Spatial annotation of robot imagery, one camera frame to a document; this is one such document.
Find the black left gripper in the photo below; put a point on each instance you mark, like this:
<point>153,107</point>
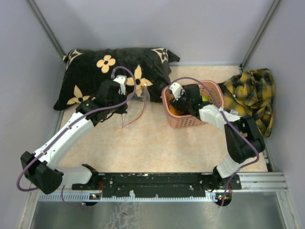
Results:
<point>122,109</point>

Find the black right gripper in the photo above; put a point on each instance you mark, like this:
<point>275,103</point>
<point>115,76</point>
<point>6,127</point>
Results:
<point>177,105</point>

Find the clear zip top bag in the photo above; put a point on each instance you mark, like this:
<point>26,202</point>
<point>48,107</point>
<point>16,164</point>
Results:
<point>136,106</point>

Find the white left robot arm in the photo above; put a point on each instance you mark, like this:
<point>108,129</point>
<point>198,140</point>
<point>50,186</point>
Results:
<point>41,167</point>

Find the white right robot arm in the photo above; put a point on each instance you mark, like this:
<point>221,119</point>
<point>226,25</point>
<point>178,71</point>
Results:
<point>243,140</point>

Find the green custard apple toy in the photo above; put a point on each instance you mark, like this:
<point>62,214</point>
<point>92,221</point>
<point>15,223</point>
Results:
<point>204,99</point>

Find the pink plastic basket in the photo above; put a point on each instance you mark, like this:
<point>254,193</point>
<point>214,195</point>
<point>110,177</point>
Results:
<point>184,121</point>

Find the orange fruit toy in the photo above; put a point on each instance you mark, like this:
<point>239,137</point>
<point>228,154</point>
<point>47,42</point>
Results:
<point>174,111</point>

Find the black floral pillow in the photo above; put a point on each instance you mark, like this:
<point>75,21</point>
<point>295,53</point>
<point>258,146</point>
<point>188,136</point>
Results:
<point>87,69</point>

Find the yellow plaid shirt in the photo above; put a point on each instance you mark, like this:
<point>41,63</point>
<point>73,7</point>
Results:
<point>252,93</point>

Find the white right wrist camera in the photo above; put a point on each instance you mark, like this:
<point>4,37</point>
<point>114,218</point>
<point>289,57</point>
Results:
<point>176,90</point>

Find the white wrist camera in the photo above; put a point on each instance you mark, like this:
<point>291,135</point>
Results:
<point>176,90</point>
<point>122,80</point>

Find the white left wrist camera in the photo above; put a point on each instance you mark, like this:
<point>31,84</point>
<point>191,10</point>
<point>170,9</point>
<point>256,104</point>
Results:
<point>122,80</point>

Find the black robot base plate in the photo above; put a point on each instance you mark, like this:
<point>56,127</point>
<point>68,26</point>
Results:
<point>150,185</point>

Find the aluminium frame rail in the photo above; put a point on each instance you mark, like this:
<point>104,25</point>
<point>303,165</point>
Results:
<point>242,182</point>

